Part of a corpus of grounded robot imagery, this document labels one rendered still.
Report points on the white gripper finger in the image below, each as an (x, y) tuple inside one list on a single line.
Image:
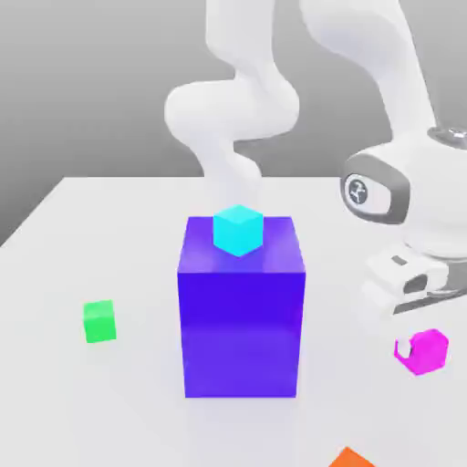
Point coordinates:
[(403, 348)]

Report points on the large orange box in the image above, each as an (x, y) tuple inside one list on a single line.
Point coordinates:
[(351, 459)]

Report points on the large purple box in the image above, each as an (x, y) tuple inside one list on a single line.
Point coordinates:
[(240, 328)]

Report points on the small cyan cube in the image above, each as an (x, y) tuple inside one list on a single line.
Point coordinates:
[(238, 231)]

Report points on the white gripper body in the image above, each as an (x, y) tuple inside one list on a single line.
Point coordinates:
[(430, 310)]

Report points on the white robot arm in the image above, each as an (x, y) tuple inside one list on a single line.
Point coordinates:
[(233, 109)]

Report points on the small green cube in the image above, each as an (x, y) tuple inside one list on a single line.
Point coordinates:
[(99, 321)]

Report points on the small magenta cube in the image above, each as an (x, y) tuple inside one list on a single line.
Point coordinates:
[(428, 352)]

